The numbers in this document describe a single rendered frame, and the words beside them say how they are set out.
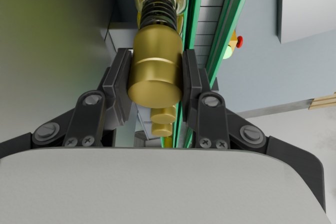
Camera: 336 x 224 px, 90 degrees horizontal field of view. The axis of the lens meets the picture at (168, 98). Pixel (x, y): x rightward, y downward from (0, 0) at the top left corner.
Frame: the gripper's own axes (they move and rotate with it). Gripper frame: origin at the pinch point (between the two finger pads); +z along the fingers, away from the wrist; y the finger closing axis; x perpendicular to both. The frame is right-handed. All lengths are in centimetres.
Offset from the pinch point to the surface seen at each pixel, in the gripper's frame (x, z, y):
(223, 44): -10.4, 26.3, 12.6
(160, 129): -14.5, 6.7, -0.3
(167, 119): -10.3, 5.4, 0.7
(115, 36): -13.2, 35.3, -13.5
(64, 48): -3.6, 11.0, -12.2
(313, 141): -212, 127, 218
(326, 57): -29, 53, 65
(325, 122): -195, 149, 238
